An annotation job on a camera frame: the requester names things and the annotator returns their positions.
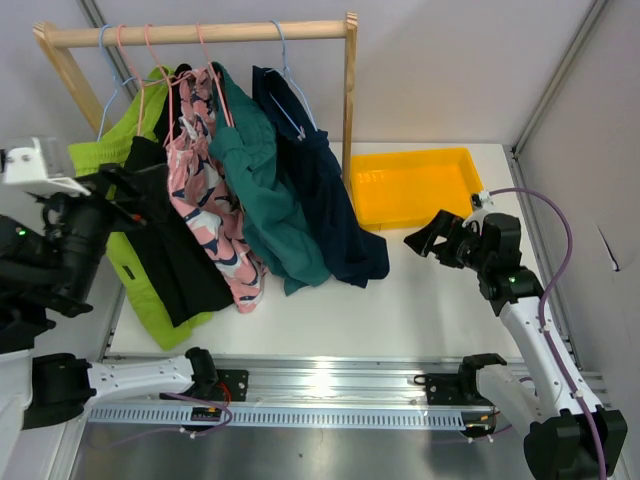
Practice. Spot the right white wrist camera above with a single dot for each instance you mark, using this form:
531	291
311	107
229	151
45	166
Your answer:
482	205

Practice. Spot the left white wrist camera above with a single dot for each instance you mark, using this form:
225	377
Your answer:
39	166

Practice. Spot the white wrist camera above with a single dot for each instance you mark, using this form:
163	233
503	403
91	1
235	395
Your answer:
482	205
39	166

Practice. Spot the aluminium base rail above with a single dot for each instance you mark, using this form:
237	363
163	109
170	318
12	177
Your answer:
336	382

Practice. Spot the pink patterned shorts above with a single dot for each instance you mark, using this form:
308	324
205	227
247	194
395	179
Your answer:
199	193

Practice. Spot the slotted cable duct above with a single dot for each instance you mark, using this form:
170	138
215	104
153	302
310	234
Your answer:
245	416

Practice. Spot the black shorts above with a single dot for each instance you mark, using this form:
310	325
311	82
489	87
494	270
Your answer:
181	273

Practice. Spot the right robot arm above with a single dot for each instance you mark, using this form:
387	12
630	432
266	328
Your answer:
566	431

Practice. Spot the teal green shorts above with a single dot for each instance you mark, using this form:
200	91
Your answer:
274	224

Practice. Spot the lime green shorts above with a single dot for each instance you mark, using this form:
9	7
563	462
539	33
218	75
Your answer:
114	147

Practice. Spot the navy blue shorts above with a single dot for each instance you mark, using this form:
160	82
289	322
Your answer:
351	254

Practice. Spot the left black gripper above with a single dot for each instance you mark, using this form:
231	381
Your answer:
130	211

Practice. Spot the wooden clothes rack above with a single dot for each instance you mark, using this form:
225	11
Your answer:
57	44

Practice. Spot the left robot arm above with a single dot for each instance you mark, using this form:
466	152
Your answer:
55	271

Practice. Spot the yellow plastic tray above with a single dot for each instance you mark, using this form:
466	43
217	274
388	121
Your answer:
400	190

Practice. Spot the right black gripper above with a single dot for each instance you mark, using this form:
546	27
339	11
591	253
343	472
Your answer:
443	225

